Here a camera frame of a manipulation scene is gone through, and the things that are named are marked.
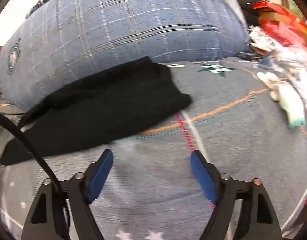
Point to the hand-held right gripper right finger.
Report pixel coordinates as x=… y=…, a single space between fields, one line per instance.
x=202 y=177

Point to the black pants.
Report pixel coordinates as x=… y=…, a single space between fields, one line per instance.
x=106 y=105

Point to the white and mint cloth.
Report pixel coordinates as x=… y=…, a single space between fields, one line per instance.
x=291 y=105

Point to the pile of assorted clothes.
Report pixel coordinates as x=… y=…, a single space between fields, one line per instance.
x=262 y=42

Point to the red plastic bag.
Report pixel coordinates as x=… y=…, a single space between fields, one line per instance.
x=281 y=30

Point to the blue plaid pillow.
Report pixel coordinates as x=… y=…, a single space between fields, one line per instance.
x=131 y=30

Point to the grey printed bed sheet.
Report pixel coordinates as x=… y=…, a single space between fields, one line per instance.
x=231 y=142

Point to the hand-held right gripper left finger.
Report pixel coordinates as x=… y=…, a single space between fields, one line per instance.
x=101 y=177

